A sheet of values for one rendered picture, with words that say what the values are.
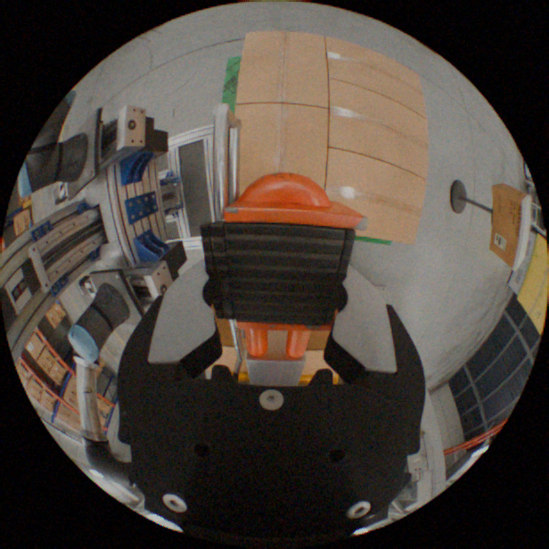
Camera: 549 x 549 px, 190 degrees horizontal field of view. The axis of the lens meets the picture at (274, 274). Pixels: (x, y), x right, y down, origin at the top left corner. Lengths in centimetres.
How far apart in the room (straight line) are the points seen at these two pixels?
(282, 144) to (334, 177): 26
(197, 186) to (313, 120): 81
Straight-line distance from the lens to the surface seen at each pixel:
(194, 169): 124
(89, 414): 72
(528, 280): 726
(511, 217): 184
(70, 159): 58
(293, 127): 81
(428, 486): 151
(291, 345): 17
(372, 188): 89
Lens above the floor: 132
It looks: 58 degrees down
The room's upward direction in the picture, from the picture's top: 177 degrees counter-clockwise
